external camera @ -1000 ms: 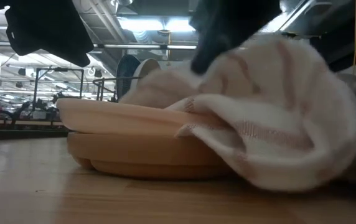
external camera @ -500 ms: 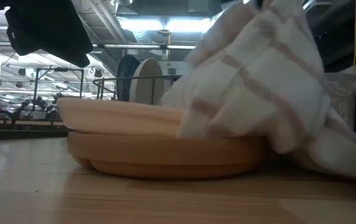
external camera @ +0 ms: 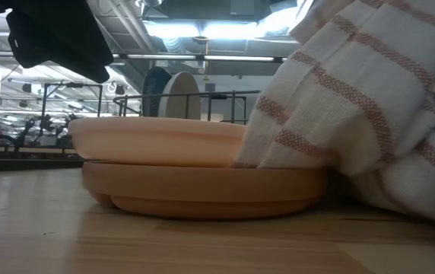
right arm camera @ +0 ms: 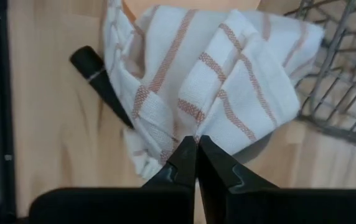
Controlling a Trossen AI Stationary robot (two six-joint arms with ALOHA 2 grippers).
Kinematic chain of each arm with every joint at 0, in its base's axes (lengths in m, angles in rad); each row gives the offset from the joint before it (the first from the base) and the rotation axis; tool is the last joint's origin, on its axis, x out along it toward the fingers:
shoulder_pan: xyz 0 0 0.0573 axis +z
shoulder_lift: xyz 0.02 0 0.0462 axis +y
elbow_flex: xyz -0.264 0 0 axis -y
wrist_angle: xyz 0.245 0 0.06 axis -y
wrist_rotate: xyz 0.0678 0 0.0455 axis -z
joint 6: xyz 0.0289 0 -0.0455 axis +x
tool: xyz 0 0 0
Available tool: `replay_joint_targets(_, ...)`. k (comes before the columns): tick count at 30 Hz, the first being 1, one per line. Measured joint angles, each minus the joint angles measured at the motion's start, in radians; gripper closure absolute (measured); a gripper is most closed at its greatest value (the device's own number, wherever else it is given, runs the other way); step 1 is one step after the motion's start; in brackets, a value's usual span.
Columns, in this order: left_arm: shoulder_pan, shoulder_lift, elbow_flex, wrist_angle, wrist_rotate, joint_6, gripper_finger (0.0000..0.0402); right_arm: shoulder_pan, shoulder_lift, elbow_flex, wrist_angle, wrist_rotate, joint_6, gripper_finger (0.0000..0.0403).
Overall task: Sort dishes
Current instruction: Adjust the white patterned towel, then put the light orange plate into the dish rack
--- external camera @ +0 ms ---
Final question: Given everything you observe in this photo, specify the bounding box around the blue spiral patterned plate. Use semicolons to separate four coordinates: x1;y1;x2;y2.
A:
141;66;173;118

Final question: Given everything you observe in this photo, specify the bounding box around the white striped dish towel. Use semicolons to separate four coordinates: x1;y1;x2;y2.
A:
230;0;435;229

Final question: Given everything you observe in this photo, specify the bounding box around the plain white plate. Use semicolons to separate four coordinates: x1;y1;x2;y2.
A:
157;71;202;120

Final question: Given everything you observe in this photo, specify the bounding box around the light peach plate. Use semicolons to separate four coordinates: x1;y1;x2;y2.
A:
68;116;248;169

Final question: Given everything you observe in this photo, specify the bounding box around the tan divided plate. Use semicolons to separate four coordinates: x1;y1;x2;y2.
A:
81;161;329;221

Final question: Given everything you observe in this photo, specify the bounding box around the ceiling light strip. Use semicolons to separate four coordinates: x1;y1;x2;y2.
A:
113;53;287;63

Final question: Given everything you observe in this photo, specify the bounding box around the black aluminium table frame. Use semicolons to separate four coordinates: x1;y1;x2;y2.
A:
0;146;86;173

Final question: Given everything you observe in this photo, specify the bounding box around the grey wire dish rack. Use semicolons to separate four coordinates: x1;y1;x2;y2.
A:
112;89;262;125

